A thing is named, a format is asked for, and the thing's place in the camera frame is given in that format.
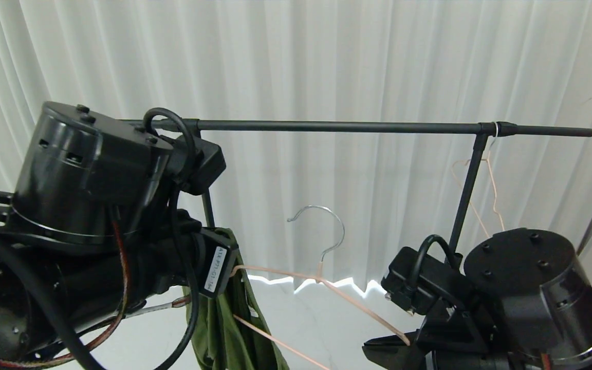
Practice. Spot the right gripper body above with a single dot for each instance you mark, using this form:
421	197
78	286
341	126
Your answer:
393	357

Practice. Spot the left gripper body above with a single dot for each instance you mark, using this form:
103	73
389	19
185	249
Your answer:
208	241

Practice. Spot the green printed shirt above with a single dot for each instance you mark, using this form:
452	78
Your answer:
219	334

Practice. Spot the pink clothes hanger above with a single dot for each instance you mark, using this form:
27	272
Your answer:
320	275
495	195

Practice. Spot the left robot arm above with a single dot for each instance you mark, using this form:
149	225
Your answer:
85	169

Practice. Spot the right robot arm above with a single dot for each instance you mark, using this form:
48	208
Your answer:
532	288

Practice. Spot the black clothes rack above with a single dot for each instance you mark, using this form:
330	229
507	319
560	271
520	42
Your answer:
327	126

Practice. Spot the white curtain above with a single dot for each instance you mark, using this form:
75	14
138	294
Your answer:
327	61

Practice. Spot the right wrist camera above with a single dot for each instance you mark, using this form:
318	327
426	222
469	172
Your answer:
414	282

